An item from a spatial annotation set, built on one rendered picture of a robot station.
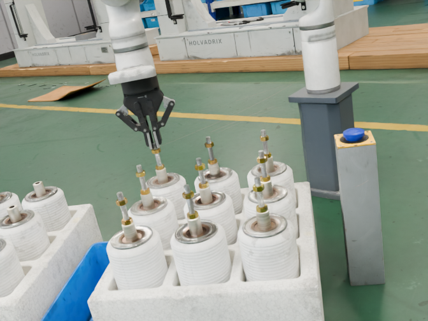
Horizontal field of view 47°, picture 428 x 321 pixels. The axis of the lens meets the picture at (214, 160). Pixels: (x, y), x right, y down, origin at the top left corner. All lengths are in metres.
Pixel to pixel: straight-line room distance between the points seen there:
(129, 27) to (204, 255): 0.45
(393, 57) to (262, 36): 0.87
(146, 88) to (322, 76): 0.54
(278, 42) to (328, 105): 1.88
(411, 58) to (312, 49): 1.49
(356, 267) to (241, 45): 2.46
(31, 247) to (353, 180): 0.66
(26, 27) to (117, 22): 4.50
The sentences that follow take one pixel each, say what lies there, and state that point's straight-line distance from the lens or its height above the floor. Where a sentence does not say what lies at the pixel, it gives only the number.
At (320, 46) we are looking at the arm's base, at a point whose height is 0.43.
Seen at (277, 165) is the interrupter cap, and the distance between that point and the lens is 1.06.
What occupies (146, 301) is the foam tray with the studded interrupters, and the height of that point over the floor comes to 0.17.
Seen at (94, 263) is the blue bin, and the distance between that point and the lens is 1.20.
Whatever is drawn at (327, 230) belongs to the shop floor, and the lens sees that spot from 1.30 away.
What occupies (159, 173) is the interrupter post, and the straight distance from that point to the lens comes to 1.07.
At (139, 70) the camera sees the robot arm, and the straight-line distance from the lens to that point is 0.95.
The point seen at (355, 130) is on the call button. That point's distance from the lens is 0.97.
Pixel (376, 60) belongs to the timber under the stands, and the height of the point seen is 0.05.
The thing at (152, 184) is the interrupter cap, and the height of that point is 0.25.
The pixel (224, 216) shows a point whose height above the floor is 0.23.
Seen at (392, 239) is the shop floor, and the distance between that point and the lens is 1.25.
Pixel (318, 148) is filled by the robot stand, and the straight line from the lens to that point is 1.40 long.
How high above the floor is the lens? 0.66
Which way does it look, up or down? 21 degrees down
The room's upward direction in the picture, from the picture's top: 11 degrees counter-clockwise
